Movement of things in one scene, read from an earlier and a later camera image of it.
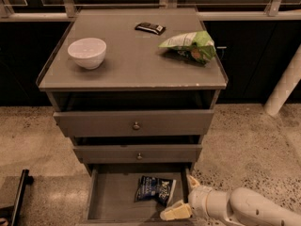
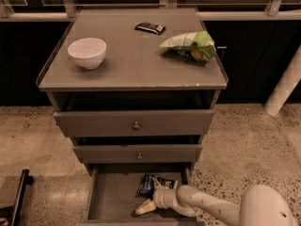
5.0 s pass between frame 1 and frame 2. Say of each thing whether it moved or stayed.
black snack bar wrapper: stayed
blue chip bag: stayed
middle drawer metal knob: stayed
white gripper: moved
